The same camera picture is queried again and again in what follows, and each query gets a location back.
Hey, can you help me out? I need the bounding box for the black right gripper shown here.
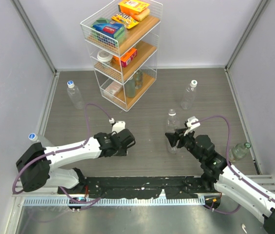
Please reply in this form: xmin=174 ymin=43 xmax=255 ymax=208
xmin=166 ymin=127 xmax=204 ymax=162

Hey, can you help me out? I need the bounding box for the clear plastic bottle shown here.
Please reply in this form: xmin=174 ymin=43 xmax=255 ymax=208
xmin=181 ymin=83 xmax=197 ymax=110
xmin=67 ymin=85 xmax=85 ymax=110
xmin=166 ymin=114 xmax=180 ymax=154

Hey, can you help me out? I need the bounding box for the blue and white bottle cap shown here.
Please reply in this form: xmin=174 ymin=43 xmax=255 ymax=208
xmin=67 ymin=80 xmax=75 ymax=88

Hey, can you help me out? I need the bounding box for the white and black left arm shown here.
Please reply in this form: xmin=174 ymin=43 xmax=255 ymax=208
xmin=16 ymin=128 xmax=135 ymax=194

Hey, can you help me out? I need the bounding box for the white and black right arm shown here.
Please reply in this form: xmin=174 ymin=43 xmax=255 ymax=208
xmin=165 ymin=129 xmax=275 ymax=234

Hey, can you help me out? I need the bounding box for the green glass bottle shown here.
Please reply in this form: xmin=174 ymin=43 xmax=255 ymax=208
xmin=228 ymin=142 xmax=252 ymax=162

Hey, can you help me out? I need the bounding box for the clear bottle with blue cap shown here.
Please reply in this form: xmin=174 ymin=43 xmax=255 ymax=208
xmin=28 ymin=133 xmax=54 ymax=147

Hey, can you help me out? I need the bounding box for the white box, bottom shelf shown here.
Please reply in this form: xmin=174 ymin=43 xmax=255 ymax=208
xmin=103 ymin=81 xmax=123 ymax=98

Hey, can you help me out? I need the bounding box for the glass jar, bottom shelf front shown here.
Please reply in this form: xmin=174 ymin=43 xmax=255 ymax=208
xmin=125 ymin=77 xmax=136 ymax=98

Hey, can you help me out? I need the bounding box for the glass jar, shelf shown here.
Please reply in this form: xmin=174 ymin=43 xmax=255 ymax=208
xmin=125 ymin=77 xmax=136 ymax=98
xmin=133 ymin=70 xmax=143 ymax=89

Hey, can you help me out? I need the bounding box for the glass jar, bottom shelf back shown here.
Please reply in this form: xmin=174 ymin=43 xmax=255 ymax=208
xmin=133 ymin=70 xmax=143 ymax=89

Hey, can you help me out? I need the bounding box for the orange box, middle shelf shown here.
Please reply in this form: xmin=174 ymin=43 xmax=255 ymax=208
xmin=112 ymin=47 xmax=137 ymax=67

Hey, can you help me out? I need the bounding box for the white lidded paper cup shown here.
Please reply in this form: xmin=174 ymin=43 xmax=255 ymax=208
xmin=97 ymin=50 xmax=113 ymax=66

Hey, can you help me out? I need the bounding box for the green and blue box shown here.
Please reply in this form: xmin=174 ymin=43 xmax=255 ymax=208
xmin=91 ymin=18 xmax=126 ymax=46

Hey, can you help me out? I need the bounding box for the yellow candy bag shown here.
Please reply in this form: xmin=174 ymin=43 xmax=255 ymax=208
xmin=111 ymin=12 xmax=139 ymax=29

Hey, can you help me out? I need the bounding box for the yellow sponge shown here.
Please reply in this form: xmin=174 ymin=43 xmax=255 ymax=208
xmin=133 ymin=8 xmax=150 ymax=21

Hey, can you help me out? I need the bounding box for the orange snack box, top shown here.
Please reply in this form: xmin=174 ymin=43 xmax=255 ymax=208
xmin=118 ymin=0 xmax=150 ymax=15

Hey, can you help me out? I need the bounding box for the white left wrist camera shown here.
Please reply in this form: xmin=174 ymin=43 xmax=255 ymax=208
xmin=109 ymin=118 xmax=126 ymax=134

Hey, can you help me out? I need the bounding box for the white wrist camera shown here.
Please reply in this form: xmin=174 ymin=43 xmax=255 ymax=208
xmin=109 ymin=118 xmax=126 ymax=134
xmin=184 ymin=116 xmax=201 ymax=135

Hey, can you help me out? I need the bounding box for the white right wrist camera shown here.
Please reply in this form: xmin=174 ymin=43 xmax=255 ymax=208
xmin=184 ymin=116 xmax=201 ymax=135

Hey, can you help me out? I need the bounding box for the white wire shelf rack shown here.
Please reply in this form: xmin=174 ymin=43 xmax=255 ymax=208
xmin=80 ymin=0 xmax=163 ymax=112

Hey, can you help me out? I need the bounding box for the white slotted cable duct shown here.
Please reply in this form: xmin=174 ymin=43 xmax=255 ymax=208
xmin=23 ymin=196 xmax=205 ymax=207

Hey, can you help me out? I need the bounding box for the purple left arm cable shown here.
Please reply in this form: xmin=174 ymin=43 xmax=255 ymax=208
xmin=12 ymin=103 xmax=115 ymax=212

